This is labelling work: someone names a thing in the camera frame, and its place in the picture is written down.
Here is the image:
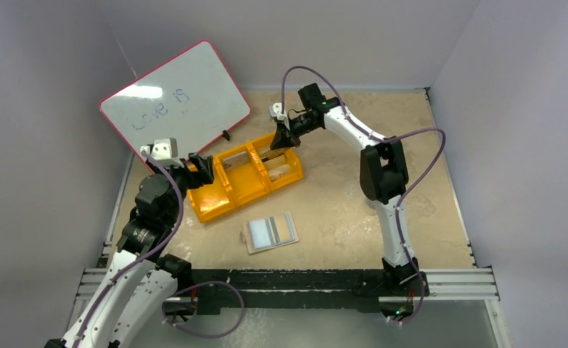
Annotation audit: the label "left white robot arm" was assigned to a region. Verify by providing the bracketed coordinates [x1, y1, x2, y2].
[45, 152, 214, 347]

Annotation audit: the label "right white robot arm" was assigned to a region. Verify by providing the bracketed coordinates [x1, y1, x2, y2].
[268, 83, 428, 294]

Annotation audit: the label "cards in right compartment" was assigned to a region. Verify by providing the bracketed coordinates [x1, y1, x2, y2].
[258, 147, 292, 181]

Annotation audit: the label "card in middle compartment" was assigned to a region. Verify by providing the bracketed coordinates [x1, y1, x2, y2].
[222, 152, 250, 170]

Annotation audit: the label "yellow plastic compartment tray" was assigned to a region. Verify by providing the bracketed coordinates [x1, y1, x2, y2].
[188, 133, 304, 224]

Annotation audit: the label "black whiteboard stand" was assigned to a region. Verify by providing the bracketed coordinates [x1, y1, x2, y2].
[221, 130, 231, 141]

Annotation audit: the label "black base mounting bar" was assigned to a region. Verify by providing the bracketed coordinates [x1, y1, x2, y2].
[147, 253, 431, 315]

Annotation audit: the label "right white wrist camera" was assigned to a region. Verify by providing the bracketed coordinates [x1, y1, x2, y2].
[268, 102, 287, 122]

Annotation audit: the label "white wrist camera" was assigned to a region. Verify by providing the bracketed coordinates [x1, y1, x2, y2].
[139, 138, 181, 168]
[268, 102, 287, 122]

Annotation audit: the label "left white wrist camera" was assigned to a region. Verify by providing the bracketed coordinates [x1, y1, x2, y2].
[139, 138, 181, 168]

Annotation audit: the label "white board with pink frame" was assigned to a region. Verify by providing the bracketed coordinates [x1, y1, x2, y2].
[99, 40, 250, 156]

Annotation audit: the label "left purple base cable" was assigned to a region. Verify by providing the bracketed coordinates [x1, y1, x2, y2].
[160, 281, 245, 339]

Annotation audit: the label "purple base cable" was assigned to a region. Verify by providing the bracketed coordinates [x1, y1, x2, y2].
[160, 281, 245, 339]
[387, 286, 434, 326]

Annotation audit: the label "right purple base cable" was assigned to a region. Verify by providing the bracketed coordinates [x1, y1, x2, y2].
[387, 286, 434, 326]

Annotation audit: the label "aluminium rail frame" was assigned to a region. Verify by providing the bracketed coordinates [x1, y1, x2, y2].
[62, 86, 511, 348]

